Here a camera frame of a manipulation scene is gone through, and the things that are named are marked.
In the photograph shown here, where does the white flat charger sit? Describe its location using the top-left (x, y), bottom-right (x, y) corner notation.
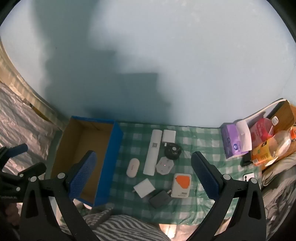
top-left (162, 130), bottom-right (176, 146)

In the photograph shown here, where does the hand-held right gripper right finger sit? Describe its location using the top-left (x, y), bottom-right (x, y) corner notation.
top-left (185, 151), bottom-right (266, 241)

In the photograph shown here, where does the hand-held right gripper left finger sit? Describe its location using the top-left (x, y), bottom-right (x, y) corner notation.
top-left (20, 150), bottom-right (102, 241)

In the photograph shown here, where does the small black box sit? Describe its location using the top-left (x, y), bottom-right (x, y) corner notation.
top-left (242, 152), bottom-right (252, 167)

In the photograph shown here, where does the green checked cloth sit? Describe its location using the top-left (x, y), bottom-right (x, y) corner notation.
top-left (109, 122), bottom-right (262, 226)

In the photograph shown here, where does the person's left hand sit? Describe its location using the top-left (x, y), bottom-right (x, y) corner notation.
top-left (3, 204), bottom-right (21, 224)

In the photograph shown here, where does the dark grey charger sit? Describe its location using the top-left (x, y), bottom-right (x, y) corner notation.
top-left (148, 190), bottom-right (172, 208)

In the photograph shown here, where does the white octagonal device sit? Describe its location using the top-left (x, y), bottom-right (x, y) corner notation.
top-left (156, 156), bottom-right (174, 175)

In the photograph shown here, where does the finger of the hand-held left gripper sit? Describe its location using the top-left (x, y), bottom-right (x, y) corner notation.
top-left (0, 144), bottom-right (28, 166)
top-left (11, 163), bottom-right (47, 193)

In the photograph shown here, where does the grey quilt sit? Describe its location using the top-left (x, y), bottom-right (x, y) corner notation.
top-left (261, 153), bottom-right (296, 241)

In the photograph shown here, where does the white and orange charger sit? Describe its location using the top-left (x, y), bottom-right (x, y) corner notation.
top-left (170, 173), bottom-right (192, 198)

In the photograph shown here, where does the black round disc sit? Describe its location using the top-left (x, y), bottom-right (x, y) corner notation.
top-left (165, 143), bottom-right (181, 160)

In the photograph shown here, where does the purple tissue pack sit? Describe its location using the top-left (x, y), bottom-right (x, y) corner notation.
top-left (221, 119), bottom-right (252, 159)

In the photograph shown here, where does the white oval case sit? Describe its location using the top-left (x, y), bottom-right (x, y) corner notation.
top-left (126, 158), bottom-right (140, 178)

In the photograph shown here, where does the brown board with white edge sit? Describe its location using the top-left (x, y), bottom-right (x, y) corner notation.
top-left (233, 98), bottom-right (296, 139)

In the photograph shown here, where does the pink drink bottle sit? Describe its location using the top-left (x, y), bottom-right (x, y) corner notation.
top-left (250, 116), bottom-right (280, 151)

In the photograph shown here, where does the white square charger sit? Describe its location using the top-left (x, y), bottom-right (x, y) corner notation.
top-left (133, 178), bottom-right (156, 198)

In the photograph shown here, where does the long white device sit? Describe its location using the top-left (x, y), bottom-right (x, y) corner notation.
top-left (143, 130), bottom-right (163, 176)

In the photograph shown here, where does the orange juice bottle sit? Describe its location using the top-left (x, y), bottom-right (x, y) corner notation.
top-left (251, 128), bottom-right (296, 166)

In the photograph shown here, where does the blue cardboard box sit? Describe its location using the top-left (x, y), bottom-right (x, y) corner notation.
top-left (50, 116), bottom-right (124, 207)

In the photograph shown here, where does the grey white striped cloth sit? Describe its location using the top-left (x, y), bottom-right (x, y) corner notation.
top-left (62, 204), bottom-right (171, 241)

